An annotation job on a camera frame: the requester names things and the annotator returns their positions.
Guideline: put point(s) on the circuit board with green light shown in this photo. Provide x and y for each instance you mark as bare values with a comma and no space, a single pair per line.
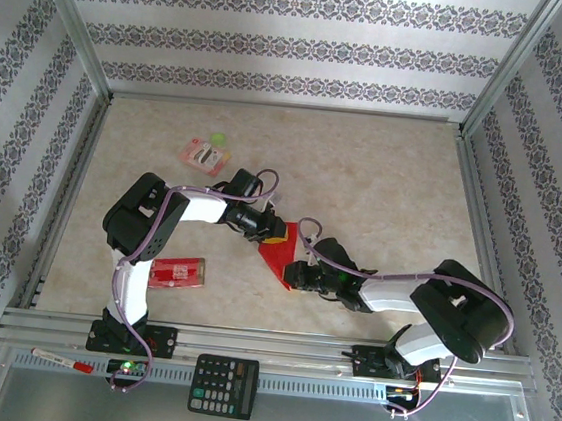
128,367

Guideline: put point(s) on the pink blister pack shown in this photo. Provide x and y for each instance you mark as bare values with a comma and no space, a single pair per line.
203,156

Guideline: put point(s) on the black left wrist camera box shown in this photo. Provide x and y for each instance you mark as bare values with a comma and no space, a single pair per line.
243,184

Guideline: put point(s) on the red square paper sheet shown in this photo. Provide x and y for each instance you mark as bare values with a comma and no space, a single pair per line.
278,260

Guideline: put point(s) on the aluminium frame wall rail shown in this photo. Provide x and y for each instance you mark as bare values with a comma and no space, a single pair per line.
282,106

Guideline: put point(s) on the white red marker pen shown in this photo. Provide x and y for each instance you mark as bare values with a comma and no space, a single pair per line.
59,359

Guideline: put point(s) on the aluminium frame side rail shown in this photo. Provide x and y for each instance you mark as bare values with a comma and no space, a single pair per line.
68,198
484,242

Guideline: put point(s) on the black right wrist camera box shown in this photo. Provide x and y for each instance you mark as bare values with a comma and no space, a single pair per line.
334,254

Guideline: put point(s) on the aluminium frame cross rail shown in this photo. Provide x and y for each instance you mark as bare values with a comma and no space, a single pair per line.
267,345

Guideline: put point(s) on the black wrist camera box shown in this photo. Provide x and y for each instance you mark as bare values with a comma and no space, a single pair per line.
334,254
243,184

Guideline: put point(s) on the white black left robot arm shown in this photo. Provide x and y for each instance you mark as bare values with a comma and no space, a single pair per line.
134,220

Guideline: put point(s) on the green round lid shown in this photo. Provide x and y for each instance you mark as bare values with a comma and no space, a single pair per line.
218,139

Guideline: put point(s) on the aluminium frame corner post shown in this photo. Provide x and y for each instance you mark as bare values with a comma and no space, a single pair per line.
70,17
512,64

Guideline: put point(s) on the black calculator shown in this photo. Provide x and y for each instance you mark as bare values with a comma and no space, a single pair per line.
223,386

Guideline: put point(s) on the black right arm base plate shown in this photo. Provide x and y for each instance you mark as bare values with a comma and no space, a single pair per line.
368,363

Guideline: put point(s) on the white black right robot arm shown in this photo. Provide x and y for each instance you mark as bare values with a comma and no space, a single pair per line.
456,309

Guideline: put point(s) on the red flat package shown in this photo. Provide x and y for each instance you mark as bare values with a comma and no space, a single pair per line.
179,272

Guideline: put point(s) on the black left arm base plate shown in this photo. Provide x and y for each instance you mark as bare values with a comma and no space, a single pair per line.
161,341

